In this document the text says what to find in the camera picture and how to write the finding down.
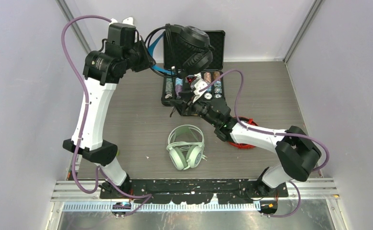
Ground purple cable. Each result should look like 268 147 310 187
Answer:
61 15 154 217
198 69 331 219

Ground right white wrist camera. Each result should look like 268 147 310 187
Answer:
191 79 208 103

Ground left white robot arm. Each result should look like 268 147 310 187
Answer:
63 23 155 198

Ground red headphones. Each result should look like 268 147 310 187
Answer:
228 116 258 150

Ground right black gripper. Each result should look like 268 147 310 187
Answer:
171 89 219 127

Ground mint green headphones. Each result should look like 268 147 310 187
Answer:
166 125 207 171

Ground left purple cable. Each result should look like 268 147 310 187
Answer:
61 15 154 217

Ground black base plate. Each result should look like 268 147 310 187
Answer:
98 178 290 206

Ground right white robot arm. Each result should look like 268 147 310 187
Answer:
170 98 322 197

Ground blue black headphones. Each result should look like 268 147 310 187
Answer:
146 23 214 79

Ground black poker chip case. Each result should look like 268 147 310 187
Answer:
161 30 225 107

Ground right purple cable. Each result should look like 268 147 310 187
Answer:
198 69 331 219

